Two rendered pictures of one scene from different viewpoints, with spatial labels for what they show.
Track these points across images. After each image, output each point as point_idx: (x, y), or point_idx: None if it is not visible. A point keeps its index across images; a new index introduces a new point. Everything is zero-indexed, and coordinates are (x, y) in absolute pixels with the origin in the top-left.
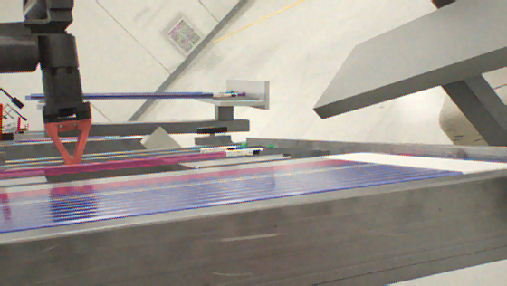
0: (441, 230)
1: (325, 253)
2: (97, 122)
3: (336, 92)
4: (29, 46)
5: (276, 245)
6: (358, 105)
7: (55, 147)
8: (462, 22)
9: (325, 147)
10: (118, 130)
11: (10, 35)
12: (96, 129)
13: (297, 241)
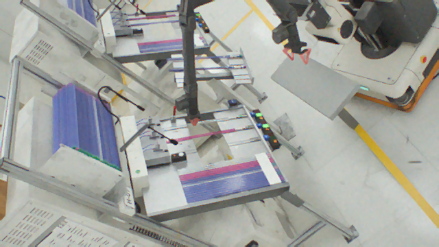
0: (262, 195)
1: (245, 200)
2: None
3: (278, 77)
4: (187, 105)
5: (239, 200)
6: (284, 88)
7: None
8: (319, 82)
9: (260, 137)
10: (199, 79)
11: (182, 103)
12: None
13: (241, 199)
